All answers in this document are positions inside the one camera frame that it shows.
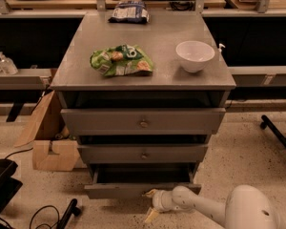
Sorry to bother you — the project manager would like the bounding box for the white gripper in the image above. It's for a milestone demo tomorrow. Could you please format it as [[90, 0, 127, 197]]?
[[143, 189, 175, 223]]

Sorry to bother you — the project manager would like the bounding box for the grey bottom drawer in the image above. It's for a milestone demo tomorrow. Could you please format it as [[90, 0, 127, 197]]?
[[85, 163, 201, 199]]

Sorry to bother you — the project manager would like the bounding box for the grey drawer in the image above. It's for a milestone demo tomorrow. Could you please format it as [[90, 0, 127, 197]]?
[[85, 163, 201, 199], [61, 108, 225, 135], [78, 144, 208, 164]]

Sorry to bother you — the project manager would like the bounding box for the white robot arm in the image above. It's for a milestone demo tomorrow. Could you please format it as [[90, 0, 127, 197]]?
[[145, 185, 286, 229]]

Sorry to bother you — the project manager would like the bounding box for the grey middle drawer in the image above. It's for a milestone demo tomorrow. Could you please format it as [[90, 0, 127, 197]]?
[[78, 144, 208, 164]]

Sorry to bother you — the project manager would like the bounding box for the grey drawer cabinet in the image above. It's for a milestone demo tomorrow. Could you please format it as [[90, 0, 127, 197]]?
[[50, 10, 237, 177]]

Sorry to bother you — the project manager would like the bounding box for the grey top drawer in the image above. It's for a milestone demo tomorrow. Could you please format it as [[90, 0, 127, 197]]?
[[61, 108, 225, 135]]

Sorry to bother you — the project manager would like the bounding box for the black stand leg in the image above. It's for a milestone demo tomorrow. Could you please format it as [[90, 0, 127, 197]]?
[[56, 198, 81, 229]]

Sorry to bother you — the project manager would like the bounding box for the cardboard box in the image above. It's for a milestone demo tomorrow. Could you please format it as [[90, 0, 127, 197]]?
[[14, 92, 80, 172]]

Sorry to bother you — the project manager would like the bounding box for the black chair base leg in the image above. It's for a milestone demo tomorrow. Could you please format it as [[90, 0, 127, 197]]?
[[260, 115, 286, 149]]

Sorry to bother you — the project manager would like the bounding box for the green chip bag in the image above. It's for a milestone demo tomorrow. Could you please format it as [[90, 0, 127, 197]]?
[[90, 44, 153, 77]]

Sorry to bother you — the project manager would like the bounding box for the white bowl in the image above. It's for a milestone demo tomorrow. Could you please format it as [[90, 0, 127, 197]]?
[[175, 41, 215, 73]]

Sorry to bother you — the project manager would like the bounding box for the white pump dispenser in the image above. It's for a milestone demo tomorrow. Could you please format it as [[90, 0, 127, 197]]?
[[218, 43, 226, 60]]

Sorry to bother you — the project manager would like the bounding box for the blue white snack bag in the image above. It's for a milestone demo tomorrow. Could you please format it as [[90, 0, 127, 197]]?
[[108, 1, 150, 24]]

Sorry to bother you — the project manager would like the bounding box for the clear sanitizer bottle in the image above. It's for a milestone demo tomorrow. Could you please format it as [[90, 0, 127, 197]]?
[[0, 52, 18, 75]]

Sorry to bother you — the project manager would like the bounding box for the black floor cable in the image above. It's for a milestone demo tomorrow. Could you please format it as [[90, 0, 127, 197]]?
[[28, 204, 61, 229]]

